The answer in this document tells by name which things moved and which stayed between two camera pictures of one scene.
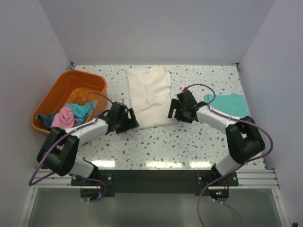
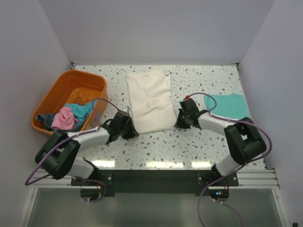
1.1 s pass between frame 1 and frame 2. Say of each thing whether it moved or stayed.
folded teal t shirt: stayed
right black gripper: moved
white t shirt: stayed
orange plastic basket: stayed
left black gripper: moved
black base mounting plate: stayed
